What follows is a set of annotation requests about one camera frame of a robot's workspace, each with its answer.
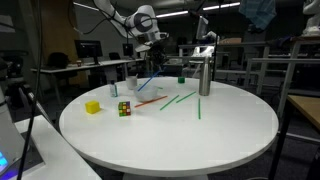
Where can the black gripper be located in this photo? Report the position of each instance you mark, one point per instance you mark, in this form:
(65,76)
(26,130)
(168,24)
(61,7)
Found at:
(157,54)

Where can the blue straw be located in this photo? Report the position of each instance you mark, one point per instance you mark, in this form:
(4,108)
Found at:
(154,75)

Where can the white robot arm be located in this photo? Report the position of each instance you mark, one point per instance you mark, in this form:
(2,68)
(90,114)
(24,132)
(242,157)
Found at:
(141,25)

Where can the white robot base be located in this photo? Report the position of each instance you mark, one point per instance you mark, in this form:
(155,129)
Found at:
(12,142)

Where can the white bowl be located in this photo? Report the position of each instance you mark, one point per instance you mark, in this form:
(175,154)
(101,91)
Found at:
(148,93)

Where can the orange straw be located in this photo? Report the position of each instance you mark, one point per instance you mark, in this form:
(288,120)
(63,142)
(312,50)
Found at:
(150,101)

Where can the green straw left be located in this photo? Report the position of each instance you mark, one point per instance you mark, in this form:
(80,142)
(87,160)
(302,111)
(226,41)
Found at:
(169,102)

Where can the green straw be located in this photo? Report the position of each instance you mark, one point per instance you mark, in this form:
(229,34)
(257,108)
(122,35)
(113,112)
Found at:
(169,102)
(185,97)
(199,108)

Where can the green straw middle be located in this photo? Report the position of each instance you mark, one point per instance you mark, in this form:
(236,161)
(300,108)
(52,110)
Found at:
(185,97)

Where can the green straw right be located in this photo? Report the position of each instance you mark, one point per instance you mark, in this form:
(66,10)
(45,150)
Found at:
(199,108)

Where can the small green cube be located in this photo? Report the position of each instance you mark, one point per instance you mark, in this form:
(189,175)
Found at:
(181,80)

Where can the white mug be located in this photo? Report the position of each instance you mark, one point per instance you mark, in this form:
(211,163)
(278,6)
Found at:
(131,82)

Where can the steel water bottle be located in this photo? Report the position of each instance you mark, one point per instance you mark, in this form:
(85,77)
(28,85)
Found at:
(205,78)

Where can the rubiks cube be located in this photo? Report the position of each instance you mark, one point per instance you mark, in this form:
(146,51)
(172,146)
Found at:
(124,108)

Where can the black computer monitor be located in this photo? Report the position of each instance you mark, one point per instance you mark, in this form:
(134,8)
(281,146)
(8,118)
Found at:
(89,48)

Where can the yellow cube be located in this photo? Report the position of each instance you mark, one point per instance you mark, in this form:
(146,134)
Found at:
(92,107)

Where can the white background desk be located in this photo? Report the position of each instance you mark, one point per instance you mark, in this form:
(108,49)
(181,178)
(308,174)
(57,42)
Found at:
(108,68)

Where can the hanging blue cloth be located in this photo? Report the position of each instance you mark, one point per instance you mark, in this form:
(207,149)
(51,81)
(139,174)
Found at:
(259,12)

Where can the wooden side table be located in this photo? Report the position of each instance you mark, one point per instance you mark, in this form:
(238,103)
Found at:
(309,107)

